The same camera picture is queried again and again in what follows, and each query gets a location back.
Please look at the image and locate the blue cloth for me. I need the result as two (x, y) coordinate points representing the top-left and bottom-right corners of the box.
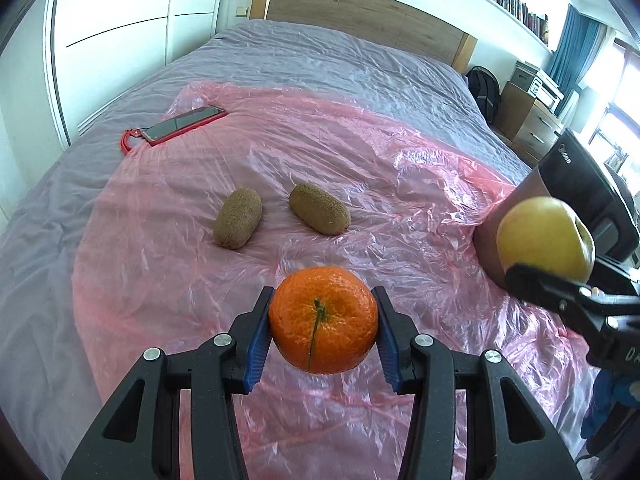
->
(581, 374), (640, 442)

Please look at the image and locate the brown kiwi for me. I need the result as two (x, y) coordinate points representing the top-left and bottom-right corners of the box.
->
(213, 188), (263, 250)
(288, 182), (351, 235)

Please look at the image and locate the window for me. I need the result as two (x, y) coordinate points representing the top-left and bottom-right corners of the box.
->
(590, 35), (640, 173)

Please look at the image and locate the blue curtain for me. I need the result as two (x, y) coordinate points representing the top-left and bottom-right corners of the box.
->
(547, 4), (606, 111)

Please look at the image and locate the dark brown container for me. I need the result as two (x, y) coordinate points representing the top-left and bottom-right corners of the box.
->
(474, 128), (640, 288)

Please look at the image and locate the large orange mandarin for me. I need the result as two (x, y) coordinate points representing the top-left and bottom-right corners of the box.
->
(268, 266), (379, 375)

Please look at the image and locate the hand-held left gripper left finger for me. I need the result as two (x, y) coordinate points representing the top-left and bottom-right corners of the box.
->
(62, 287), (275, 480)

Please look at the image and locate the black backpack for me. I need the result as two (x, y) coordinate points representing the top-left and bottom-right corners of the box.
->
(466, 66), (502, 122)

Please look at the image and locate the wooden dresser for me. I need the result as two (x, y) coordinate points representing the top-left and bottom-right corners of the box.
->
(495, 82), (563, 163)

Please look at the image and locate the pink plastic sheet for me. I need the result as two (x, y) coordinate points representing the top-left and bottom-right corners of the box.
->
(72, 82), (601, 480)

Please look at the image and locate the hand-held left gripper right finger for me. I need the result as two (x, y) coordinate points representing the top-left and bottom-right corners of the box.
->
(371, 286), (583, 480)

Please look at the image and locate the yellow-green apple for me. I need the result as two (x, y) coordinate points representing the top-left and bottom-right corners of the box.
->
(496, 196), (596, 285)

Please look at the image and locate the white printer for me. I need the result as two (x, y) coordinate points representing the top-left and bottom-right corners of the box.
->
(511, 61), (565, 111)

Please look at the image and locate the white wardrobe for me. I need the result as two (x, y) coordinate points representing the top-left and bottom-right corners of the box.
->
(0, 0), (231, 211)

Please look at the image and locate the phone with red case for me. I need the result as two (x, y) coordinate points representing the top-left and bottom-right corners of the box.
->
(121, 105), (227, 153)

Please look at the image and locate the wooden headboard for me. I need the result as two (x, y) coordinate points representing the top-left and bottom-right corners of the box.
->
(248, 0), (478, 75)

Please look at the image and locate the grey bed blanket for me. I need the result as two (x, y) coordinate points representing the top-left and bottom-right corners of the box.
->
(0, 19), (533, 480)

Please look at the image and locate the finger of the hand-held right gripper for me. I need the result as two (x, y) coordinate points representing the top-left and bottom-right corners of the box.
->
(505, 261), (608, 332)
(592, 255), (640, 295)

